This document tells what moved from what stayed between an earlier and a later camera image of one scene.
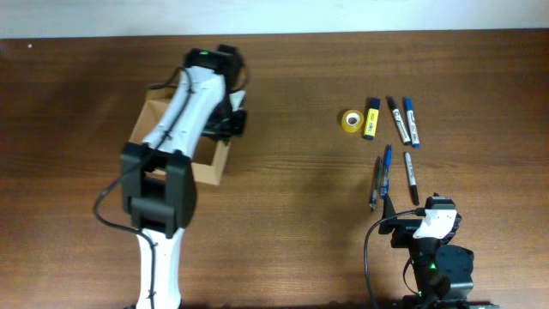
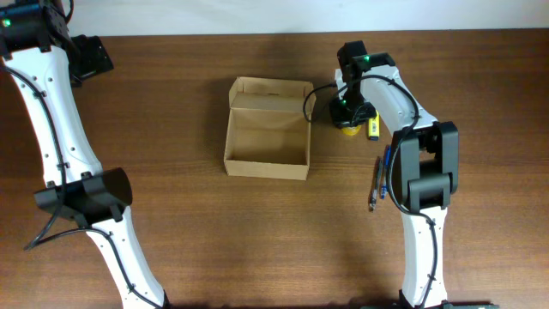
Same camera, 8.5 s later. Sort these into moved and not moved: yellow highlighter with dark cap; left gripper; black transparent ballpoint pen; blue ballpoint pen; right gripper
Moved: left gripper; right gripper
Not moved: black transparent ballpoint pen; yellow highlighter with dark cap; blue ballpoint pen
